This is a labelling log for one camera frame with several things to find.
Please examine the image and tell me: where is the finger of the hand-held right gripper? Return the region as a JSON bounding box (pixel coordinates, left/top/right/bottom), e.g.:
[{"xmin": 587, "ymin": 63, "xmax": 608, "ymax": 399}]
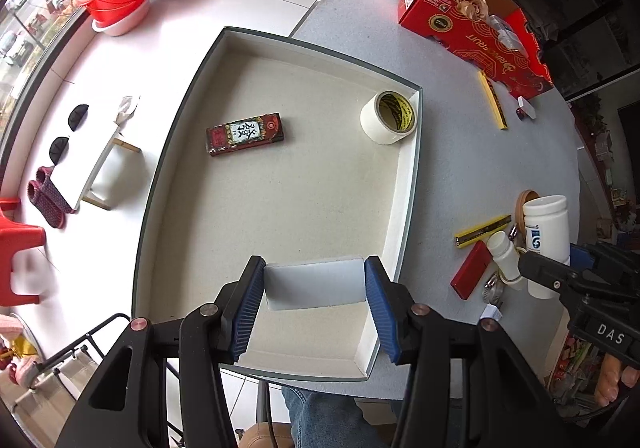
[
  {"xmin": 570, "ymin": 242, "xmax": 640, "ymax": 279},
  {"xmin": 517, "ymin": 250, "xmax": 582, "ymax": 299}
]

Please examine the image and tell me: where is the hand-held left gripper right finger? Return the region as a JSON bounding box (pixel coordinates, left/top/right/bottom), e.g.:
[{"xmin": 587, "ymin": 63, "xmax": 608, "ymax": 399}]
[{"xmin": 364, "ymin": 255, "xmax": 583, "ymax": 448}]

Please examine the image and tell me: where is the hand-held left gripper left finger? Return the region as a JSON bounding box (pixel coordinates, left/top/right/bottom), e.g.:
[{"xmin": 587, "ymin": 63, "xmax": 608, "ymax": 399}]
[{"xmin": 55, "ymin": 255, "xmax": 267, "ymax": 448}]

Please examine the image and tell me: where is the large white plastic jar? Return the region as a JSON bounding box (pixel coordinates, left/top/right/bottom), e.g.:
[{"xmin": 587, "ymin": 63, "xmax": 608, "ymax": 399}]
[{"xmin": 522, "ymin": 195, "xmax": 572, "ymax": 299}]

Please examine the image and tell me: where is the small white pill bottle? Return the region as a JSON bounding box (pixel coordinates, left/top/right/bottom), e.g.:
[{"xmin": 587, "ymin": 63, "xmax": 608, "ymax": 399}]
[{"xmin": 486, "ymin": 230, "xmax": 528, "ymax": 286}]

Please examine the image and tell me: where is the brown plastic spool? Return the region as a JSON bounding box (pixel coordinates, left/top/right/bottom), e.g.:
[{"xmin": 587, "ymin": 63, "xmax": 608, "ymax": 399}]
[{"xmin": 516, "ymin": 189, "xmax": 541, "ymax": 249}]

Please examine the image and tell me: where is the small white box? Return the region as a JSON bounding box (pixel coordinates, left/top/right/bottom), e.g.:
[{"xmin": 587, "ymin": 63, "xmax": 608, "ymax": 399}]
[{"xmin": 262, "ymin": 255, "xmax": 368, "ymax": 313}]

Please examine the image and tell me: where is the plain red box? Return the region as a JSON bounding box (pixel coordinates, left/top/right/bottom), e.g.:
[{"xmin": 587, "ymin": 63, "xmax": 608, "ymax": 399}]
[{"xmin": 450, "ymin": 241, "xmax": 493, "ymax": 299}]

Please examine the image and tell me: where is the large grey-edged tray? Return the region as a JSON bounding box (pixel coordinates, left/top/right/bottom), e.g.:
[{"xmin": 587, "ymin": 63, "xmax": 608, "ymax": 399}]
[{"xmin": 131, "ymin": 26, "xmax": 424, "ymax": 383}]

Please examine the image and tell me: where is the person's right hand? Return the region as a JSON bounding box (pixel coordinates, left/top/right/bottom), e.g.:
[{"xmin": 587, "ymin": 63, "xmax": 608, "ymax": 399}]
[{"xmin": 595, "ymin": 355, "xmax": 640, "ymax": 406}]

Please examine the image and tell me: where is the person's jeans leg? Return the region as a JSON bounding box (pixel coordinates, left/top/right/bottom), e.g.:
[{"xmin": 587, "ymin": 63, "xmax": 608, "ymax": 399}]
[{"xmin": 280, "ymin": 385, "xmax": 401, "ymax": 448}]

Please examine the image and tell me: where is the brown chair seat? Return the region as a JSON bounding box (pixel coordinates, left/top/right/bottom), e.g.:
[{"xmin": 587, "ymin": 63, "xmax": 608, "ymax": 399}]
[{"xmin": 239, "ymin": 420, "xmax": 296, "ymax": 448}]

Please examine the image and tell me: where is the red patterned flat box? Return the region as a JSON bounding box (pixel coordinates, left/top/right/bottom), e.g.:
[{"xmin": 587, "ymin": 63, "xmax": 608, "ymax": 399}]
[{"xmin": 205, "ymin": 113, "xmax": 286, "ymax": 157}]

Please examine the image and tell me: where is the yellow-core masking tape roll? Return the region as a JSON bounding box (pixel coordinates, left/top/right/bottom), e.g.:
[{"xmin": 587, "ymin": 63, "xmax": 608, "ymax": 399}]
[{"xmin": 360, "ymin": 90, "xmax": 419, "ymax": 146}]

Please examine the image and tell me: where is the small white low table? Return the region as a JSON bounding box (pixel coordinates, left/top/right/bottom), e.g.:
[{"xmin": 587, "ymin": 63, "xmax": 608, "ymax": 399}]
[{"xmin": 50, "ymin": 95, "xmax": 143, "ymax": 211}]

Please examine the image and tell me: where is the dark red knitted slipper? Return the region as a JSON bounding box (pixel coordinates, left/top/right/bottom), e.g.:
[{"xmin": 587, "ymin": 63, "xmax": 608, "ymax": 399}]
[
  {"xmin": 36, "ymin": 167, "xmax": 76, "ymax": 215},
  {"xmin": 26, "ymin": 180, "xmax": 66, "ymax": 229}
]

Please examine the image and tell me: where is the red plastic stool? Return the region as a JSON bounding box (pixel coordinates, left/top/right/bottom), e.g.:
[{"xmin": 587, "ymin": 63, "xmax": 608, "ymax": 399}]
[{"xmin": 0, "ymin": 198, "xmax": 47, "ymax": 307}]

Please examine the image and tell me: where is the clear plastic case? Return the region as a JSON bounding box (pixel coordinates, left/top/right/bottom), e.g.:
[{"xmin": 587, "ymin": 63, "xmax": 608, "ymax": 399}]
[{"xmin": 487, "ymin": 15, "xmax": 526, "ymax": 51}]

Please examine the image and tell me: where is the red cardboard box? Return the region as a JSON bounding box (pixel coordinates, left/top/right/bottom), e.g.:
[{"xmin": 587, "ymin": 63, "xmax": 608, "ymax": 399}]
[{"xmin": 396, "ymin": 0, "xmax": 555, "ymax": 101}]

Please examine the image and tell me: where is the white plastic basin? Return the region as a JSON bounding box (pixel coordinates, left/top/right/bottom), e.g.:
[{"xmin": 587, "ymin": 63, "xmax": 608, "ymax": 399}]
[{"xmin": 91, "ymin": 0, "xmax": 153, "ymax": 37}]

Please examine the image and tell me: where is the red plastic basin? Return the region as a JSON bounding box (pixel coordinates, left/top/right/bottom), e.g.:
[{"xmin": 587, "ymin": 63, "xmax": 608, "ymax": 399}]
[{"xmin": 85, "ymin": 0, "xmax": 152, "ymax": 26}]

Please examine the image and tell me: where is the black wire rack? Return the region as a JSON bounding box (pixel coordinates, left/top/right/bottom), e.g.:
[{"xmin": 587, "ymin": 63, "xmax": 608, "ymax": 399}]
[{"xmin": 10, "ymin": 313, "xmax": 132, "ymax": 409}]

